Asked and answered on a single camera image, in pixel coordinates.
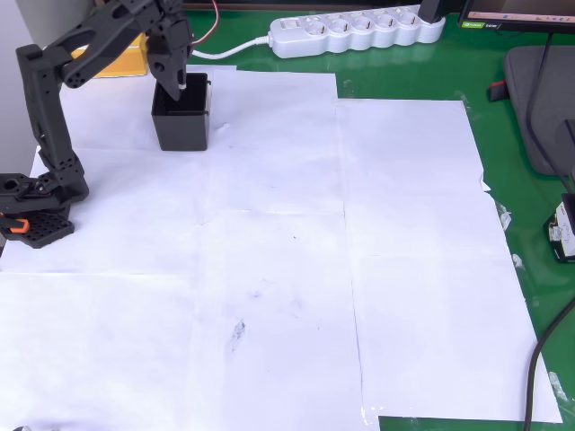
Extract yellow cardboard box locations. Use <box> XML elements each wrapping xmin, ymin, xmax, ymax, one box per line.
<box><xmin>71</xmin><ymin>35</ymin><xmax>150</xmax><ymax>80</ymax></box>

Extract black square container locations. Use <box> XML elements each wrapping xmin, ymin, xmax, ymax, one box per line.
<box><xmin>150</xmin><ymin>72</ymin><xmax>213</xmax><ymax>152</ymax></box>

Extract white power strip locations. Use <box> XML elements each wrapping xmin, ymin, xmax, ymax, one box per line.
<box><xmin>268</xmin><ymin>4</ymin><xmax>447</xmax><ymax>59</ymax></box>

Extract orange black clamp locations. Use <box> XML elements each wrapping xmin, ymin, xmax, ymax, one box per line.
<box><xmin>0</xmin><ymin>214</ymin><xmax>31</xmax><ymax>234</ymax></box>

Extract green desk mat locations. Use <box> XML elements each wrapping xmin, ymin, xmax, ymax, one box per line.
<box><xmin>89</xmin><ymin>6</ymin><xmax>575</xmax><ymax>431</ymax></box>

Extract taped white paper sheets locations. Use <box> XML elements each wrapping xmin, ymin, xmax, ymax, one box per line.
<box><xmin>0</xmin><ymin>62</ymin><xmax>563</xmax><ymax>431</ymax></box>

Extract black power plug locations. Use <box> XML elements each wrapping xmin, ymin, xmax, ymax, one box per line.
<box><xmin>418</xmin><ymin>0</ymin><xmax>447</xmax><ymax>24</ymax></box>

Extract black monitor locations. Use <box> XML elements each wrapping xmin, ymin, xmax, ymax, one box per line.
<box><xmin>457</xmin><ymin>0</ymin><xmax>575</xmax><ymax>35</ymax></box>

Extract grey laptop sleeve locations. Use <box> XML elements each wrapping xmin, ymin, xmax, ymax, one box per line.
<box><xmin>487</xmin><ymin>44</ymin><xmax>575</xmax><ymax>177</ymax></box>

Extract small black white device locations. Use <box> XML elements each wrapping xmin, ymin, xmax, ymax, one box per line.
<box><xmin>544</xmin><ymin>193</ymin><xmax>575</xmax><ymax>264</ymax></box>

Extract white power cable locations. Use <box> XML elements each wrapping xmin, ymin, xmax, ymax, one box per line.
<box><xmin>190</xmin><ymin>35</ymin><xmax>273</xmax><ymax>60</ymax></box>

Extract red servo wire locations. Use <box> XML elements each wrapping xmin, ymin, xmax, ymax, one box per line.
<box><xmin>190</xmin><ymin>0</ymin><xmax>224</xmax><ymax>46</ymax></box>

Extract thick black cable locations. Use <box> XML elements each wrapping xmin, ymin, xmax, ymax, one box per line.
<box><xmin>523</xmin><ymin>298</ymin><xmax>575</xmax><ymax>431</ymax></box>

